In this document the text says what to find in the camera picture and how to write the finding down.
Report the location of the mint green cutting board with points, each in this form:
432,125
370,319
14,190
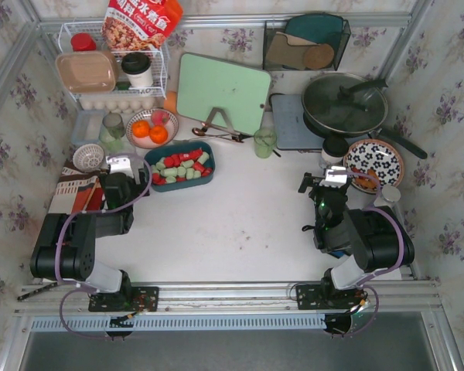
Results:
206,83

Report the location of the striped orange cloth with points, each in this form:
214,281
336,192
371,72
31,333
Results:
77,191

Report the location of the fruit bowl plate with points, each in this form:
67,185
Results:
151,129

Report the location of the red lid jar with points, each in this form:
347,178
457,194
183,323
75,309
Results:
83,42

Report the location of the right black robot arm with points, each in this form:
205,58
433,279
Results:
372,238

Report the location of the white wire rack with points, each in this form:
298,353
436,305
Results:
159,57

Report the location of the egg tray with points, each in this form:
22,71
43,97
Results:
126,105

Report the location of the red snack bag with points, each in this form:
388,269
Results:
133,25

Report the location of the green glass cup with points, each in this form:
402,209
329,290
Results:
264,142

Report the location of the white bottle silver cap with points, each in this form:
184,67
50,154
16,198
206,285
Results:
390,194

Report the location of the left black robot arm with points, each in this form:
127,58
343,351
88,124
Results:
65,249

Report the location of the small white colander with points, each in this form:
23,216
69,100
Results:
88,158

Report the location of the white cup black lid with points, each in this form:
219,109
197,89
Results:
137,67

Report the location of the green tinted glass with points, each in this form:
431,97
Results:
112,132

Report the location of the black frying pan with lid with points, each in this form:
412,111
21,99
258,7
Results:
349,106

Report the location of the beige food container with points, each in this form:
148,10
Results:
89,72

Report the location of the black lid jar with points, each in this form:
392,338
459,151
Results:
334,149

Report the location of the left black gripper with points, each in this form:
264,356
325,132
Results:
114,185

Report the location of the teal storage basket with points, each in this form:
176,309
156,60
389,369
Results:
181,166

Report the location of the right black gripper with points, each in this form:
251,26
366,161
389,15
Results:
317,192

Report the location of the blue floral plate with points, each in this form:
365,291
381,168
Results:
377,159

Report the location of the black mesh organizer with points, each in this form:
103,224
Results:
309,42

